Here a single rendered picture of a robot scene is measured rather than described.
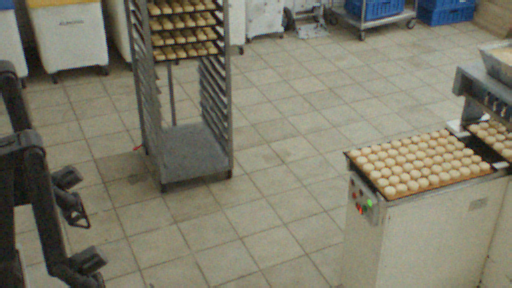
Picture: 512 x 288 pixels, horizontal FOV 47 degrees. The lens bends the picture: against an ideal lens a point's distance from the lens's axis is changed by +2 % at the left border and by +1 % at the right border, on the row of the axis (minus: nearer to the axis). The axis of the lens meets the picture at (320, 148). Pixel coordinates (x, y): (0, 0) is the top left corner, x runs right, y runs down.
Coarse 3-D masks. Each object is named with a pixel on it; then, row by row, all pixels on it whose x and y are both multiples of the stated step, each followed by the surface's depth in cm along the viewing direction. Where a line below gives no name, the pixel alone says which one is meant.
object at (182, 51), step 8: (160, 48) 345; (168, 48) 346; (176, 48) 347; (184, 48) 351; (192, 48) 347; (200, 48) 349; (208, 48) 350; (216, 48) 349; (152, 56) 339; (160, 56) 335; (168, 56) 337; (176, 56) 341; (184, 56) 340; (192, 56) 342
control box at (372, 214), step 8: (352, 176) 270; (360, 184) 265; (352, 192) 274; (368, 192) 261; (352, 200) 275; (360, 200) 267; (376, 200) 256; (368, 208) 261; (376, 208) 256; (368, 216) 263; (376, 216) 259; (376, 224) 262
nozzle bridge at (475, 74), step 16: (464, 64) 301; (480, 64) 302; (464, 80) 301; (480, 80) 286; (496, 80) 287; (464, 96) 304; (480, 96) 300; (496, 96) 290; (464, 112) 318; (480, 112) 321; (496, 112) 287
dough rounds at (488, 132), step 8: (488, 120) 305; (496, 120) 309; (472, 128) 298; (480, 128) 301; (488, 128) 301; (496, 128) 299; (504, 128) 299; (480, 136) 294; (488, 136) 292; (496, 136) 292; (504, 136) 294; (488, 144) 289; (496, 144) 286; (504, 144) 287; (504, 152) 280
